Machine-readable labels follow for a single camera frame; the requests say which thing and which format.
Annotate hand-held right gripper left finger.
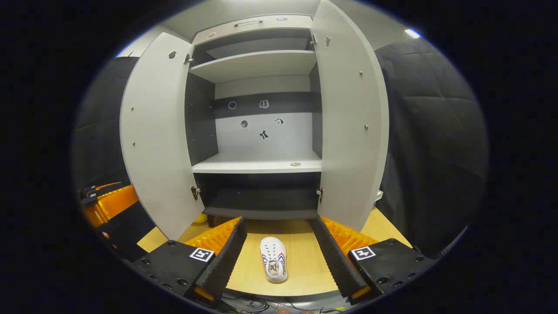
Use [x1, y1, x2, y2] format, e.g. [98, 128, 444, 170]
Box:
[131, 216, 248, 304]

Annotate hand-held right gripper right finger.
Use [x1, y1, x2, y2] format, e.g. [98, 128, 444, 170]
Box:
[309, 216, 436, 305]

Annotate white canvas shoe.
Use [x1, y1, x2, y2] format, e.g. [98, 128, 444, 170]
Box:
[260, 236, 289, 284]

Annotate black backdrop cloth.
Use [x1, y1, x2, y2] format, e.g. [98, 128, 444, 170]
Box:
[72, 37, 489, 259]

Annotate tangled black floor cables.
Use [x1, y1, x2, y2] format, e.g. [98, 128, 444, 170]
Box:
[222, 294, 345, 314]

